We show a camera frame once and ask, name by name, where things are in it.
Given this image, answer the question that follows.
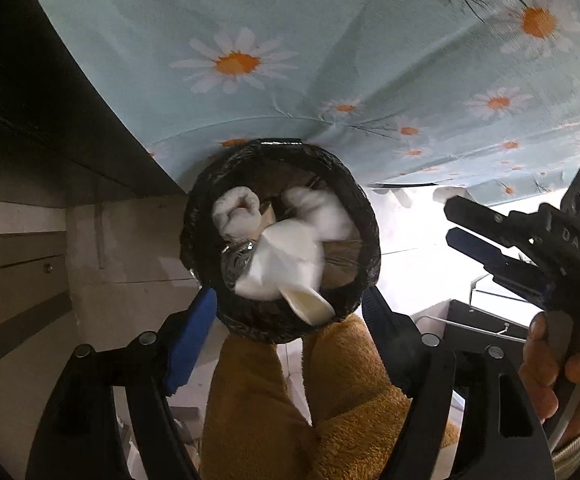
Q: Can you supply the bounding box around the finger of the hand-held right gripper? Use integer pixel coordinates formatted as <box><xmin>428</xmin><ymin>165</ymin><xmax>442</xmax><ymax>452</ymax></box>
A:
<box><xmin>444</xmin><ymin>195</ymin><xmax>546</xmax><ymax>249</ymax></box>
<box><xmin>446</xmin><ymin>226</ymin><xmax>551</xmax><ymax>307</ymax></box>

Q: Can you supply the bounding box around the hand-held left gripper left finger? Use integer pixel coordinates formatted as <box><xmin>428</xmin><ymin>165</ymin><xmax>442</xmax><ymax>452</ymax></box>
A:
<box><xmin>25</xmin><ymin>287</ymin><xmax>219</xmax><ymax>480</ymax></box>

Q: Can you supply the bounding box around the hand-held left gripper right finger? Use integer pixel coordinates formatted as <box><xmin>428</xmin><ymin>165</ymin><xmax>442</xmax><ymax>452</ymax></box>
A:
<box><xmin>362</xmin><ymin>285</ymin><xmax>555</xmax><ymax>480</ymax></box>

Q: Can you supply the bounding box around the silver foil wrapper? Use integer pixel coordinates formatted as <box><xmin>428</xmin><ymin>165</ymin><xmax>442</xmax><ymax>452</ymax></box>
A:
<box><xmin>221</xmin><ymin>240</ymin><xmax>259</xmax><ymax>282</ymax></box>

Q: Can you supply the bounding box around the crushed white paper cup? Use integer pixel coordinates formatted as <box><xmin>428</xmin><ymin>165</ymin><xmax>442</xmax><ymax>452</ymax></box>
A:
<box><xmin>235</xmin><ymin>220</ymin><xmax>337</xmax><ymax>326</ymax></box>

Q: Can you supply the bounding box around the large white tissue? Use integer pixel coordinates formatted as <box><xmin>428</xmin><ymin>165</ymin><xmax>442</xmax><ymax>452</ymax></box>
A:
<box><xmin>282</xmin><ymin>186</ymin><xmax>361</xmax><ymax>242</ymax></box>

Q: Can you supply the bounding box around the white tissue wad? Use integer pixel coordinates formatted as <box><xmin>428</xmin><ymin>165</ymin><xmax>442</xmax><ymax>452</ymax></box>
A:
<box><xmin>212</xmin><ymin>186</ymin><xmax>264</xmax><ymax>242</ymax></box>

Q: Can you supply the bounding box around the round bin with black bag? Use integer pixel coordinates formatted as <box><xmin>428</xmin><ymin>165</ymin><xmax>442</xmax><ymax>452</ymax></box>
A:
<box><xmin>180</xmin><ymin>137</ymin><xmax>381</xmax><ymax>345</ymax></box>

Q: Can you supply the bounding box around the person's right hand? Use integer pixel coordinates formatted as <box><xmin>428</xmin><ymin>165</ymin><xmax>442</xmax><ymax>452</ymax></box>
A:
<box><xmin>518</xmin><ymin>310</ymin><xmax>580</xmax><ymax>422</ymax></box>

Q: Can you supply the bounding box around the dark storage box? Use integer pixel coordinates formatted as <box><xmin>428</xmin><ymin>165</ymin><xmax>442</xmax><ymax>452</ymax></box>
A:
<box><xmin>420</xmin><ymin>299</ymin><xmax>536</xmax><ymax>347</ymax></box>

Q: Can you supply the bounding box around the beige cabinet drawer front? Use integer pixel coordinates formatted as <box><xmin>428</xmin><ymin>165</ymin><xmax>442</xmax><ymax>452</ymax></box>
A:
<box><xmin>0</xmin><ymin>197</ymin><xmax>72</xmax><ymax>385</ymax></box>

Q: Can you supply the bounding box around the blue daisy print tablecloth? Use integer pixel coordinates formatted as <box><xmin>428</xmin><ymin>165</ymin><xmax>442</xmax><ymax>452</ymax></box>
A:
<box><xmin>25</xmin><ymin>0</ymin><xmax>580</xmax><ymax>206</ymax></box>

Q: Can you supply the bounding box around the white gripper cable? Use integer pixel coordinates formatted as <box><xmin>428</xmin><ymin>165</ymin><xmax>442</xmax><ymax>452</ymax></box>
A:
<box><xmin>547</xmin><ymin>382</ymin><xmax>580</xmax><ymax>453</ymax></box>

